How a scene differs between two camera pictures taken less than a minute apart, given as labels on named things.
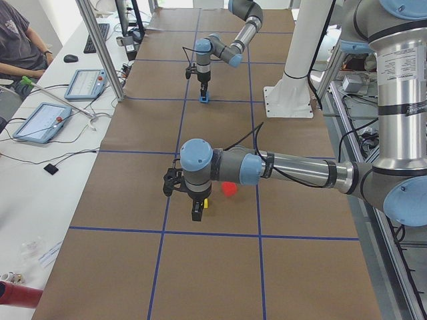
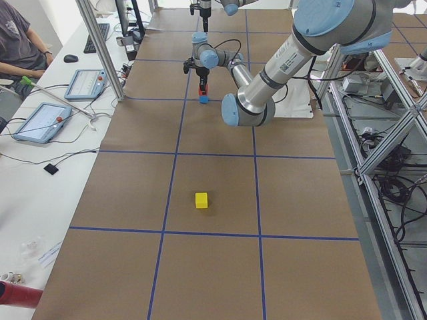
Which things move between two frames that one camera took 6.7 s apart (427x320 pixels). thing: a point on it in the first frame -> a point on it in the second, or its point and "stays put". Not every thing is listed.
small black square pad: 51,169 stays put
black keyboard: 89,47 stays put
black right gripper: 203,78 -> 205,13
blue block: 204,99 stays put
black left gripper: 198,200 -> 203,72
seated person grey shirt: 23,58 stays put
